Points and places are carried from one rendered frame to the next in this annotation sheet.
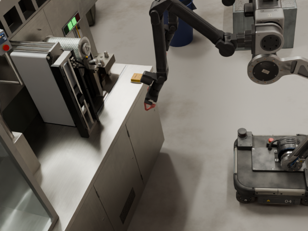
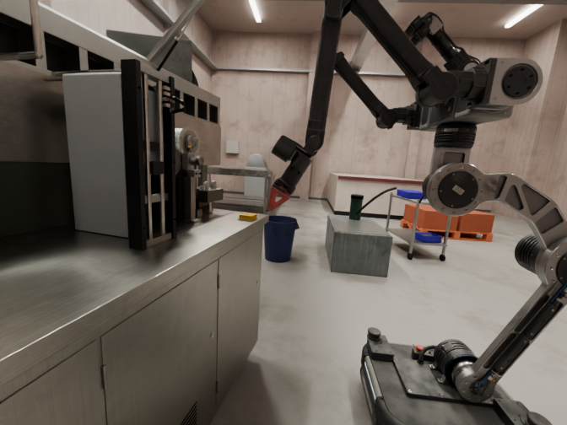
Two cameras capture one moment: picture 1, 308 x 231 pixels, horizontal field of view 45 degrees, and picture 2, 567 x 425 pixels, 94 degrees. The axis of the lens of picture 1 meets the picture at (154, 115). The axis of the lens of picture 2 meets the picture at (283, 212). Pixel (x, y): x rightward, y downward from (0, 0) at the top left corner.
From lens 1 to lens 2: 1.53 m
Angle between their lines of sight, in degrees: 34
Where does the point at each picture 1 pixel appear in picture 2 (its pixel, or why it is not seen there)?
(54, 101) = (107, 175)
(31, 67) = (89, 97)
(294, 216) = not seen: outside the picture
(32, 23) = not seen: hidden behind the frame
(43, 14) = not seen: hidden behind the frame
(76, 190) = (28, 325)
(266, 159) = (422, 377)
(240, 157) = (379, 372)
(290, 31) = (386, 259)
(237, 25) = (337, 245)
